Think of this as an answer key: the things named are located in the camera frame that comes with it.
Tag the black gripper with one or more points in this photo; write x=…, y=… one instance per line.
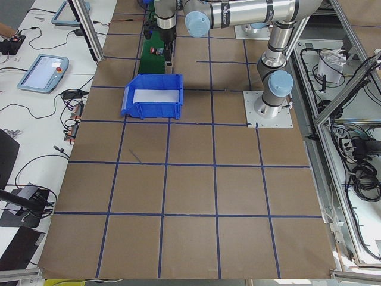
x=167, y=34

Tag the red push button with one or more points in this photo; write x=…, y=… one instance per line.
x=156, y=51

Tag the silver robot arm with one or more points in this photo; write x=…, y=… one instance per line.
x=202, y=16

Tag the green conveyor belt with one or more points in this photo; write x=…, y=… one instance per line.
x=149, y=63

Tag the blue source bin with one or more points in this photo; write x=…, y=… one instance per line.
x=153, y=109

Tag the white foam pad source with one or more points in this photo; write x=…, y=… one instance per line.
x=156, y=95

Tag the far teach pendant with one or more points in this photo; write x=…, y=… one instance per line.
x=64, y=16

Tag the teach pendant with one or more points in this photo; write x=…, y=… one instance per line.
x=44, y=74
x=64, y=16

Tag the near teach pendant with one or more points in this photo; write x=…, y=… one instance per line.
x=44, y=74

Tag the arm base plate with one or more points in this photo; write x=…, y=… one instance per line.
x=249, y=33
x=259, y=115

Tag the aluminium frame post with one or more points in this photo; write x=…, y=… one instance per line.
x=82, y=16

